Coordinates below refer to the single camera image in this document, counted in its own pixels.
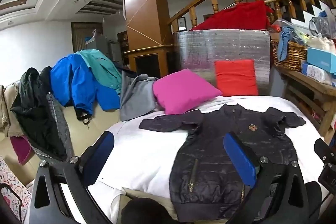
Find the teal jacket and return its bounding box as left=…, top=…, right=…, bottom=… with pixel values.
left=79, top=49, right=124, bottom=94

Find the beige sofa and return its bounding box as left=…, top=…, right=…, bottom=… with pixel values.
left=0, top=84, right=132, bottom=188

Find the dark cloth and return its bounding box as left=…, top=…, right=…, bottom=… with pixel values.
left=121, top=198, right=170, bottom=224

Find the grey checked cloth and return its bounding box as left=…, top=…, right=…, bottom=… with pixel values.
left=28, top=93, right=75, bottom=165

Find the wicker basket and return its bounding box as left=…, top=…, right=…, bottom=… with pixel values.
left=270, top=39, right=308, bottom=72

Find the white tissue pack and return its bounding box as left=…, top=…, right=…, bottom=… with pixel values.
left=301, top=61, right=336, bottom=86

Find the wooden side table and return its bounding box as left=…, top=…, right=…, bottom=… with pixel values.
left=273, top=63, right=336, bottom=144

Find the blue jacket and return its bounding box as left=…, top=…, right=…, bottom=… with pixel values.
left=50, top=54, right=121, bottom=125

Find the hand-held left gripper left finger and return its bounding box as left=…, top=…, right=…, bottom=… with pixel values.
left=28, top=132, right=115, bottom=224

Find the magenta cloth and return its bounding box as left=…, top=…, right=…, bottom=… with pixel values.
left=10, top=135, right=34, bottom=165

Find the beige fuzzy cloth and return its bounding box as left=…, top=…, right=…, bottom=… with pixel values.
left=0, top=85, right=21, bottom=138

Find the dark wooden door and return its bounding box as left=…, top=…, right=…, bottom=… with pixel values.
left=71, top=22, right=103, bottom=52

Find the light blue cloth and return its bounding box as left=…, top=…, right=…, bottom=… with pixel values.
left=278, top=27, right=298, bottom=62

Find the white bed sheet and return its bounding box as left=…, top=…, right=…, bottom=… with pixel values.
left=87, top=95, right=332, bottom=224

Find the grey garment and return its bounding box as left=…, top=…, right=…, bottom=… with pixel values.
left=119, top=70, right=159, bottom=122

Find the blue tissue box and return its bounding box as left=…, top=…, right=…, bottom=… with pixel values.
left=307, top=47, right=336, bottom=75

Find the pink pillow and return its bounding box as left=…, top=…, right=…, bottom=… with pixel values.
left=152, top=69, right=223, bottom=115

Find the silver foil headboard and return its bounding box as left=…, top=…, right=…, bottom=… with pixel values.
left=173, top=29, right=271, bottom=96

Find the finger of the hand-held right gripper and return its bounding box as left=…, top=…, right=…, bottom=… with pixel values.
left=314, top=138, right=334, bottom=163

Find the wooden pillar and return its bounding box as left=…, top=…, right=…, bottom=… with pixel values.
left=123, top=0, right=174, bottom=80

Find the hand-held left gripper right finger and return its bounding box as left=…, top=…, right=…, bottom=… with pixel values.
left=223, top=132, right=311, bottom=224

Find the cream cloth bundle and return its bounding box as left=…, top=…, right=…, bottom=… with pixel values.
left=306, top=35, right=336, bottom=53

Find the red-orange pillow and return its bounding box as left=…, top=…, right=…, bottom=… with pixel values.
left=214, top=59, right=259, bottom=96

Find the red cloth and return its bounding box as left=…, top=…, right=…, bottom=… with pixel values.
left=189, top=0, right=275, bottom=31

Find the dark navy puffer jacket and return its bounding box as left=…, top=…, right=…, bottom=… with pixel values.
left=139, top=103, right=307, bottom=222

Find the black puffer jacket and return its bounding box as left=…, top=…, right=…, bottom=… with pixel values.
left=10, top=67, right=67, bottom=161

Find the grey refrigerator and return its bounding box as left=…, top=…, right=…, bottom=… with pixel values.
left=85, top=34, right=125, bottom=64

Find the patterned white pink cloth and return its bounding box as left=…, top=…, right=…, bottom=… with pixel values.
left=0, top=156, right=34, bottom=224

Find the clear plastic bag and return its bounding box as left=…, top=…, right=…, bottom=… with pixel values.
left=308, top=15, right=336, bottom=38

